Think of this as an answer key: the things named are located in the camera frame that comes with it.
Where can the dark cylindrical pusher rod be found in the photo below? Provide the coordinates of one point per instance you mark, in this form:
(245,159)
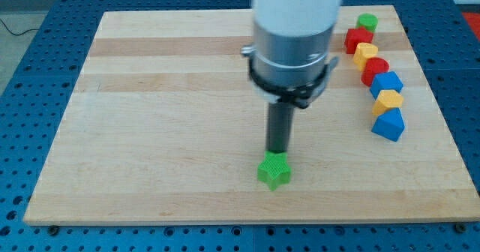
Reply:
(279,125)

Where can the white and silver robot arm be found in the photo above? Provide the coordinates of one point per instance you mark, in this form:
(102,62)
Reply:
(288,59)

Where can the green star block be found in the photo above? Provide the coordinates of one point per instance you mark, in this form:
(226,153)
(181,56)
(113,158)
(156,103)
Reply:
(274,170)

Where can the blue triangle block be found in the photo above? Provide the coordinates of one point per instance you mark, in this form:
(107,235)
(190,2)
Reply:
(389,125)

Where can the yellow heart block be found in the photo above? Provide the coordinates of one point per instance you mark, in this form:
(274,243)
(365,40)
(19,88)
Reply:
(363,52)

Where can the red cylinder block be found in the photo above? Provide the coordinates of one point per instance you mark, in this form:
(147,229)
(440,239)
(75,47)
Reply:
(373,67)

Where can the yellow pentagon block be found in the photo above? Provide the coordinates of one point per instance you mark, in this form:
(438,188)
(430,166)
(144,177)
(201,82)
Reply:
(387,100)

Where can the blue cube block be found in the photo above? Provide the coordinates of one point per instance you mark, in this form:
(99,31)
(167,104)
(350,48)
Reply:
(386,81)

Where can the red hexagon block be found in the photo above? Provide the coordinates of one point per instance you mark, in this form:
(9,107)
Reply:
(354,36)

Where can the light wooden board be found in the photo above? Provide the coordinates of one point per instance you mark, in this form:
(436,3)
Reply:
(164,128)

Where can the green cylinder block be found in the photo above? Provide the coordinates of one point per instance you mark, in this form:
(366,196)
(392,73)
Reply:
(368,21)

